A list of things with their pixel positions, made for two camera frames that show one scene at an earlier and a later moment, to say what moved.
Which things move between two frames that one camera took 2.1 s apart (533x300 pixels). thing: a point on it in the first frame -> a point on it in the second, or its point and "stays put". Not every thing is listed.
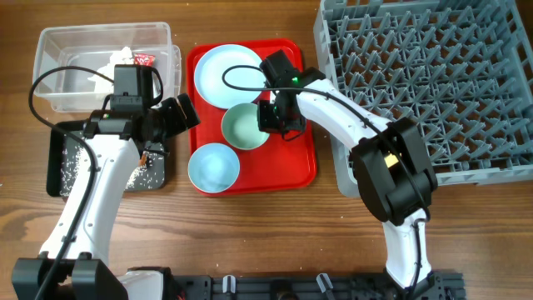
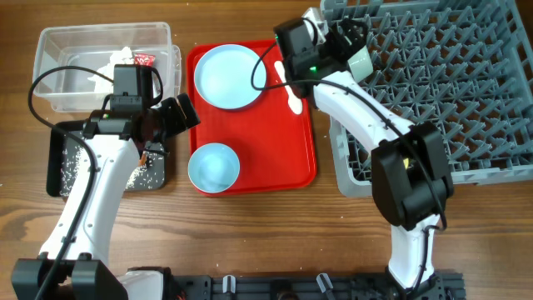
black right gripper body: (271, 117) -> (332, 47)
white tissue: (102, 84) stays put
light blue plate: (229, 74) stays put
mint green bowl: (240, 127) -> (361, 64)
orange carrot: (143, 160) stays put
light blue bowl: (213, 167) stays put
